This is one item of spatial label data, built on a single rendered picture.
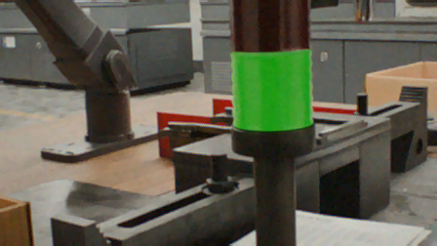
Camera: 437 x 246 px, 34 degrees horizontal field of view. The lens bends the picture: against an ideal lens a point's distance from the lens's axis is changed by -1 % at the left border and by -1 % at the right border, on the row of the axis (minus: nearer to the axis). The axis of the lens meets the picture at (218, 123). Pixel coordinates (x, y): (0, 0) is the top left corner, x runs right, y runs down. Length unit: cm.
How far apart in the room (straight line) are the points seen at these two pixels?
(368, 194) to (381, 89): 236
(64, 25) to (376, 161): 44
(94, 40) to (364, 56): 487
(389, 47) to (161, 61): 299
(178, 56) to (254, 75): 768
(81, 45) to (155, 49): 681
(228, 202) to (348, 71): 536
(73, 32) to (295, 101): 64
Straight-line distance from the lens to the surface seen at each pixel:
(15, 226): 53
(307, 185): 58
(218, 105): 101
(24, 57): 899
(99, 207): 68
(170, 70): 792
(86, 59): 95
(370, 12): 67
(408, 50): 558
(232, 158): 56
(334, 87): 593
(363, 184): 67
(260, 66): 32
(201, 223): 48
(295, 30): 32
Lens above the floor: 112
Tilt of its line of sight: 11 degrees down
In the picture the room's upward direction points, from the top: 2 degrees counter-clockwise
